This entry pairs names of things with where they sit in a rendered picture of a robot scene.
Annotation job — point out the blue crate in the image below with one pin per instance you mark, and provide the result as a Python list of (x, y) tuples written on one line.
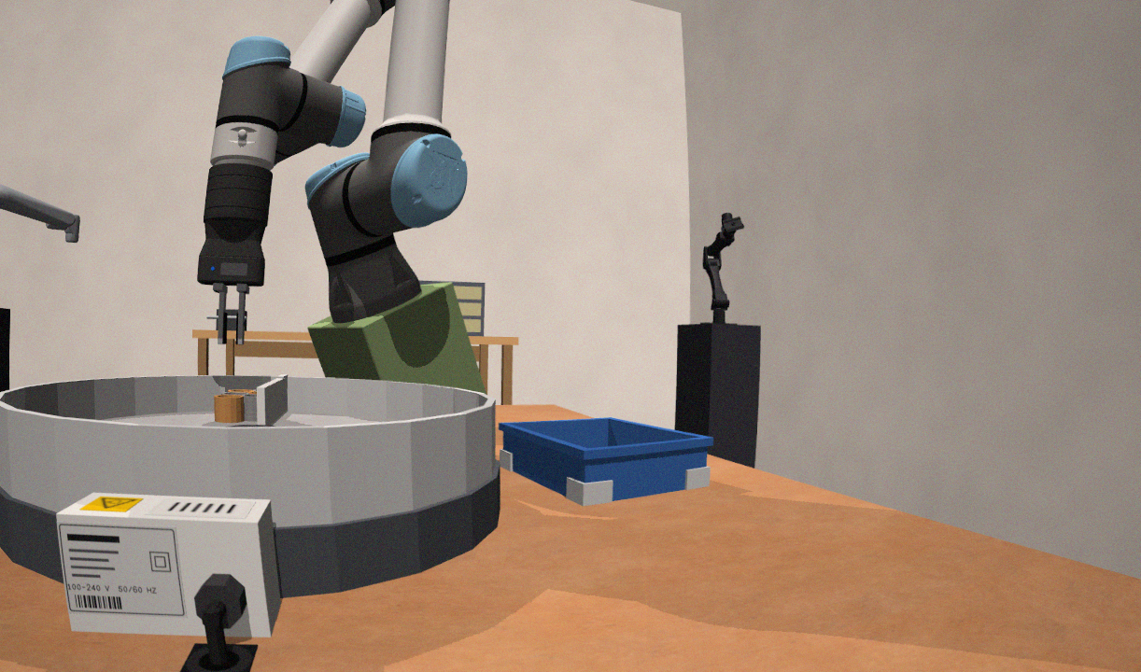
[(609, 466)]

